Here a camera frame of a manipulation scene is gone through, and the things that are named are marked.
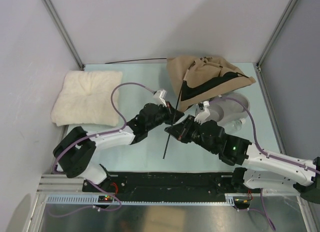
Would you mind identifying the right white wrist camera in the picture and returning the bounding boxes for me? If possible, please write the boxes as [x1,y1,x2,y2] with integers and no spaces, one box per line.
[194,101,210,124]

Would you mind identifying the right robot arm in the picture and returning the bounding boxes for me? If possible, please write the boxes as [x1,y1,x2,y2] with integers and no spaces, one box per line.
[165,115,320,204]

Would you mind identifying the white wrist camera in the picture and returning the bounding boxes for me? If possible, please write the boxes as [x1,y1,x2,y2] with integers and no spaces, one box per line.
[153,89,167,107]
[194,101,210,124]

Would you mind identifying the clear plastic water bottle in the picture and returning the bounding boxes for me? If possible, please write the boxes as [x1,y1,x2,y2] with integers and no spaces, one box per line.
[231,118,246,131]

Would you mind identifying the white fluffy cushion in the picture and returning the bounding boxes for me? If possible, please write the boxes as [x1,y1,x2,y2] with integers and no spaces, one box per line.
[51,71,123,127]

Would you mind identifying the right aluminium frame post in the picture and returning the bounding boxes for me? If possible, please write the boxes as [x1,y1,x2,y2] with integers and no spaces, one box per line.
[256,0,300,71]

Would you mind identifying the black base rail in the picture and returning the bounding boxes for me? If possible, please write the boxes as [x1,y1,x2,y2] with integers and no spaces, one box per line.
[51,170,271,202]

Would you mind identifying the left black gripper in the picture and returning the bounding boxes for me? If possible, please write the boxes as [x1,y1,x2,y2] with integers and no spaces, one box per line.
[146,102,184,132]

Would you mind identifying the beige pet tent fabric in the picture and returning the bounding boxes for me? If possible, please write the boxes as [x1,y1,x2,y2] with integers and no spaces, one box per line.
[166,55,256,112]

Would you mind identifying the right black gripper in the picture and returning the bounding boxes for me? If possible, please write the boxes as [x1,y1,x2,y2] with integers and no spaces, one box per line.
[165,114,217,154]

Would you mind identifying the black tent pole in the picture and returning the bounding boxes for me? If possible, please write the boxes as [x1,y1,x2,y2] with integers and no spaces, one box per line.
[104,58,166,65]
[162,63,196,159]

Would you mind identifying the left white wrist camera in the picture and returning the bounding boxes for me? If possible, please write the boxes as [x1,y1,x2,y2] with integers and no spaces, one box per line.
[153,89,167,107]

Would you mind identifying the aluminium frame post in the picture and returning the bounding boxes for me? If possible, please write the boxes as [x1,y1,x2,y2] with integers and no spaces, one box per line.
[256,0,300,71]
[41,0,85,71]

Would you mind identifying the left aluminium frame post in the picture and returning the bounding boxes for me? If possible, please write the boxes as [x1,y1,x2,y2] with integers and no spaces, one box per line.
[41,0,85,71]

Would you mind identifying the white slotted cable duct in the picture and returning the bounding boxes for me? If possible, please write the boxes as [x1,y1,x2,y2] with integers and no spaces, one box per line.
[46,194,249,206]

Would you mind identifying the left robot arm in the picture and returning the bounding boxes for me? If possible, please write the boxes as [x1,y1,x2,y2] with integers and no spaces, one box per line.
[53,102,185,191]

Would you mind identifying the grey double pet feeder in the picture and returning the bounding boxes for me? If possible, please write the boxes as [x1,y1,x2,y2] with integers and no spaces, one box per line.
[206,92,250,126]

